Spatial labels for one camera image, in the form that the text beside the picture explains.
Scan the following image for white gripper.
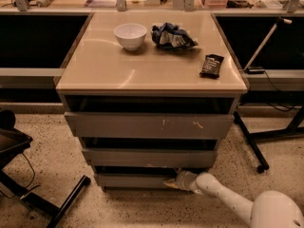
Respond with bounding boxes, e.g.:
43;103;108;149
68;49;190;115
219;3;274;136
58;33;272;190
163;170;199;193

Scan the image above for grey bottom drawer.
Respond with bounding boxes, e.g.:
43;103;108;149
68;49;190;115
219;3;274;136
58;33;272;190
94;174;176;189

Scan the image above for grey drawer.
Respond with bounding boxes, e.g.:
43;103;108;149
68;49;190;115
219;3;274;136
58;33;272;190
65;112;233;140
83;148;217;168
94;174;176;189

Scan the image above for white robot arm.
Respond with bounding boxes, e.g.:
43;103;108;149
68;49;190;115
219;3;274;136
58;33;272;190
163;170;304;228

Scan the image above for grey middle drawer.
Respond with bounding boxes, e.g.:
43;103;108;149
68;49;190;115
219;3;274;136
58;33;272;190
83;148;217;168

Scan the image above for grey drawer cabinet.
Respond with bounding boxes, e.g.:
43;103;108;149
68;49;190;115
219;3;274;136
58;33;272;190
56;10;247;177

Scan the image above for grey top drawer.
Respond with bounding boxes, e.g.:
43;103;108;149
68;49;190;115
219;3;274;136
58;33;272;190
65;112;233;140

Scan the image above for black snack bar wrapper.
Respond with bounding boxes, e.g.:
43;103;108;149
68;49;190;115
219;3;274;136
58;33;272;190
199;54;224;79

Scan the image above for black stand right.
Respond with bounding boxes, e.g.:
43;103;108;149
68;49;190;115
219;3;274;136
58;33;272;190
234;106;304;174

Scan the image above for black stand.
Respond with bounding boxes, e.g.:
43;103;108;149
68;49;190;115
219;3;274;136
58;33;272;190
0;109;92;228
234;106;304;174

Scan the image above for white rod with black base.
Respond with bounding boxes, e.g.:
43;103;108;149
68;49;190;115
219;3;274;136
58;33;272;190
243;17;293;73

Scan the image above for crumpled blue chip bag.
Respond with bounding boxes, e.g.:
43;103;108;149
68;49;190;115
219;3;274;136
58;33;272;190
150;22;198;51

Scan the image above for white ceramic bowl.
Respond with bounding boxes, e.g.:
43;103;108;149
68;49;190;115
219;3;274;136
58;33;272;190
114;23;147;51

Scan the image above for black stand left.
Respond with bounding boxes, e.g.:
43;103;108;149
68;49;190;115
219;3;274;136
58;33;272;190
0;109;92;228

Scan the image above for black cable left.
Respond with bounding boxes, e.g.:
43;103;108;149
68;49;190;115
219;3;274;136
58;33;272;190
18;152;42;201

